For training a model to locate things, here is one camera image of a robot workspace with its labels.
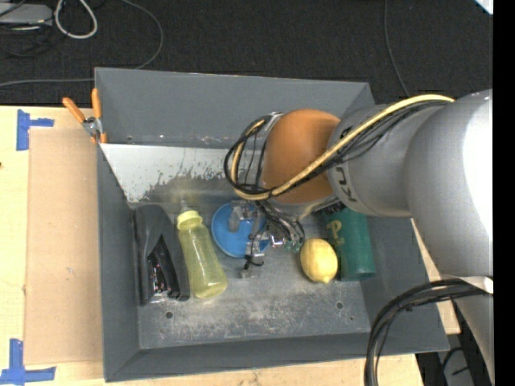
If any blue round lid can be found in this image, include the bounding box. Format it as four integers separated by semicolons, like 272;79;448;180
210;201;271;259

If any yellow baby bottle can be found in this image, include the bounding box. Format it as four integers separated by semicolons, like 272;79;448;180
175;199;229;300

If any grey metal bin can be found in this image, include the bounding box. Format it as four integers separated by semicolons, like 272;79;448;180
93;67;451;383

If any yellow lemon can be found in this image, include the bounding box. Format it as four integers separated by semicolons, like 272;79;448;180
299;237;340;285

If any black stapler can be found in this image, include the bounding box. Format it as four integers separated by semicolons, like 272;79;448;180
133;204;191;306

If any dark green cup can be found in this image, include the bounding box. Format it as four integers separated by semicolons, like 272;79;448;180
320;206;377;282

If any brown cardboard board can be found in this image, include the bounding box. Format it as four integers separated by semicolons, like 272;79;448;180
23;128;105;366

